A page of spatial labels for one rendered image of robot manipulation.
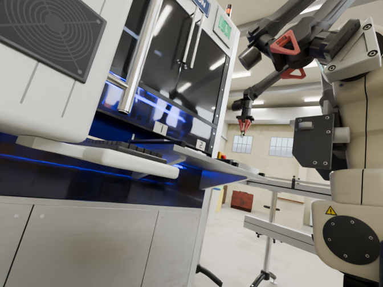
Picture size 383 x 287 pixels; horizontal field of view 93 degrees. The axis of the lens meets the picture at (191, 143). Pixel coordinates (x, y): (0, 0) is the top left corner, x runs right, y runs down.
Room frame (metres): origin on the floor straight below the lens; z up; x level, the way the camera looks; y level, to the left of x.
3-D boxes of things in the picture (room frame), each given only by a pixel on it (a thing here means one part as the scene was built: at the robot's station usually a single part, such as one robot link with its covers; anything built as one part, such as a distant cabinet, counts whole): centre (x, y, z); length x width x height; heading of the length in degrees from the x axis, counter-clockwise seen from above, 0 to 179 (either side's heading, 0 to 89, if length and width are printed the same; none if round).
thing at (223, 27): (1.20, -0.06, 1.96); 0.21 x 0.01 x 0.21; 132
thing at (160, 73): (0.87, 0.34, 1.50); 0.47 x 0.01 x 0.59; 132
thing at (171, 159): (0.81, 0.13, 0.79); 0.34 x 0.03 x 0.13; 42
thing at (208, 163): (0.98, -0.05, 0.87); 0.70 x 0.48 x 0.02; 132
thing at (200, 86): (1.17, 0.00, 1.50); 0.43 x 0.01 x 0.59; 132
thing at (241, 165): (1.07, -0.20, 0.90); 0.34 x 0.26 x 0.04; 41
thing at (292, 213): (6.76, -4.07, 0.40); 2.36 x 0.76 x 0.81; 145
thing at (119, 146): (0.54, 0.25, 0.82); 0.40 x 0.14 x 0.02; 50
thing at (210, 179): (1.14, -0.24, 0.79); 0.34 x 0.03 x 0.13; 42
